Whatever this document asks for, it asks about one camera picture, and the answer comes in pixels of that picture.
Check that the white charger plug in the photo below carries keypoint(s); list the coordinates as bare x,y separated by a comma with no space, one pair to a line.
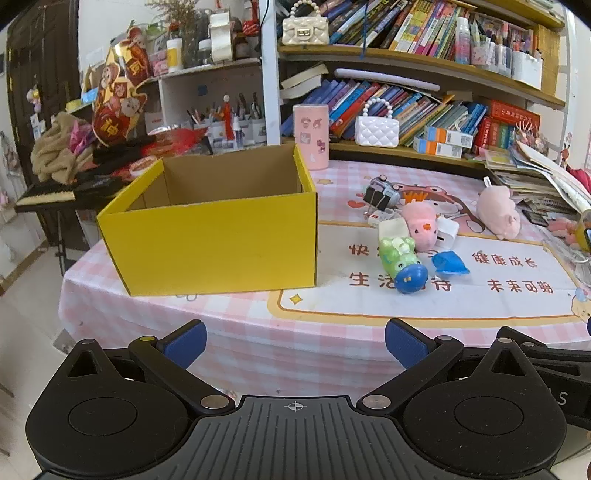
447,233

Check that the pink packet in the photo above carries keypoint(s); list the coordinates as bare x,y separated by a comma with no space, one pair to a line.
159,62

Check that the wooden bookshelf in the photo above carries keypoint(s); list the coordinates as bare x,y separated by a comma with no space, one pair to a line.
369,53

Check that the white paper roll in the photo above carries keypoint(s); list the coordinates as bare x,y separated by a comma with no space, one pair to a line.
388,79

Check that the round clear lid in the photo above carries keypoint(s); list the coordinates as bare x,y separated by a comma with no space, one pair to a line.
144,165

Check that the row of blue leaning books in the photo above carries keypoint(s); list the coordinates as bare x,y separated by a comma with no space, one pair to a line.
406,110

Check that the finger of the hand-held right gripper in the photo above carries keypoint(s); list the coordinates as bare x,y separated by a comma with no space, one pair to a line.
554,351

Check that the pink pencil holder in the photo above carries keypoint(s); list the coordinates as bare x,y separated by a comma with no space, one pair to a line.
485,50

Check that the blue orange carton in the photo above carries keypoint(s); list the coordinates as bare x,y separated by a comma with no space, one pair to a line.
438,148
448,136

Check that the small pink orange-tuft plush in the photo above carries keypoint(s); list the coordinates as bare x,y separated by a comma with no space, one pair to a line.
419,224

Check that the purple grey toy car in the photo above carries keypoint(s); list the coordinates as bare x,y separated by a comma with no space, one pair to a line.
383,187

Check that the dried flower bunch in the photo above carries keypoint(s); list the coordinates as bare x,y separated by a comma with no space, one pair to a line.
184,18

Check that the white pen organizer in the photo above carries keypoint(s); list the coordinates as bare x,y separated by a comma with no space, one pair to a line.
207,129

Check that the pink sticker-covered cylinder container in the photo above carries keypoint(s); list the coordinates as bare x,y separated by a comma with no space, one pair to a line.
311,138

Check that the yellow cardboard box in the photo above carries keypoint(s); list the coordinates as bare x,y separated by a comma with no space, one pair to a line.
207,240

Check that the beige towel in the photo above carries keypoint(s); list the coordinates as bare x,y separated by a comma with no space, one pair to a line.
55,152

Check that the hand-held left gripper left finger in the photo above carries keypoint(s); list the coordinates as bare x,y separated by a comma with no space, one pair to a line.
187,346

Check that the blue wrapper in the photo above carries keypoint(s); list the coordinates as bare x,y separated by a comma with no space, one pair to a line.
450,264

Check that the black binder clip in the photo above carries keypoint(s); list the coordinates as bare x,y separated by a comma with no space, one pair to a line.
373,198

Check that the black cloth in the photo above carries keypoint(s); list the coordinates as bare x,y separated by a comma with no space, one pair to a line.
120,154

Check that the red gold figure decoration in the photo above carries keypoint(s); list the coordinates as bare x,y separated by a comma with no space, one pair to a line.
117,97

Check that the red tassel figurine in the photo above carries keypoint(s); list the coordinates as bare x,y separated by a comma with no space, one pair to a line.
227,115

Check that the cream rectangular block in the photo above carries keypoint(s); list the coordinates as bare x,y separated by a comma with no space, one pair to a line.
392,230

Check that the red plastic packaging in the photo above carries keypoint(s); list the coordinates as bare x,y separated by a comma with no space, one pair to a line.
178,138

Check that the black keyboard stand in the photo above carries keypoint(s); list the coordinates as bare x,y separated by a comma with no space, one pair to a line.
61,244

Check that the green blue-nosed toy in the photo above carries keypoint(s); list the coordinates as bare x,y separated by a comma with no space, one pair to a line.
406,267

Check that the black electronic keyboard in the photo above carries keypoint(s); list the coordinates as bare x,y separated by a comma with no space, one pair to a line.
46,196

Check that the stack of magazines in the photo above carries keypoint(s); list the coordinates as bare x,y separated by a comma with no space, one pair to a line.
531,175

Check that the row of tall colourful books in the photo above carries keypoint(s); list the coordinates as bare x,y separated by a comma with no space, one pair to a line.
401,23

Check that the pink yellow plush toy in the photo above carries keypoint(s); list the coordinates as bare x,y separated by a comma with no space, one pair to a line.
570,228

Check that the dark wooden door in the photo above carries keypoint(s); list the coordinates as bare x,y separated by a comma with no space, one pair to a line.
27,92

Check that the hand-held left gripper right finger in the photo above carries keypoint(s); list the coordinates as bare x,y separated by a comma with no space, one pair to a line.
406,344

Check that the white yellow-label bottle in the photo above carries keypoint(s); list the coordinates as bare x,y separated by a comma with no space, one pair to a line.
174,55

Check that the pink pig plush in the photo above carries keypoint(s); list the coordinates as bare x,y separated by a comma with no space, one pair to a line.
498,212

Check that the white shelf unit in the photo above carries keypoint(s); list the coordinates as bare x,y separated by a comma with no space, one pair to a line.
270,69

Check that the white red-label staples box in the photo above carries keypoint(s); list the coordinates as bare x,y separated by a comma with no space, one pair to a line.
381,217

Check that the pink plastic wrapper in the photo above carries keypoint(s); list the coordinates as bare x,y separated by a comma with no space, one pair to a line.
82,136

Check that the white stationery box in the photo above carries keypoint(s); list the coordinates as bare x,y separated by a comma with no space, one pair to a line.
526,69

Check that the white paper bag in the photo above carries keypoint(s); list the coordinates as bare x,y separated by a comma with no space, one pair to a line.
220,34

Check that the pink printed table mat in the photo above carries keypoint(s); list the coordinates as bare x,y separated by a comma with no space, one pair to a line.
323,332

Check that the red thick dictionaries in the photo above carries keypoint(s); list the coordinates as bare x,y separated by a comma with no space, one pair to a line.
505,122

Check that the hanging pink charm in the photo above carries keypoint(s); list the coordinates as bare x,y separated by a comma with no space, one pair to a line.
33,99

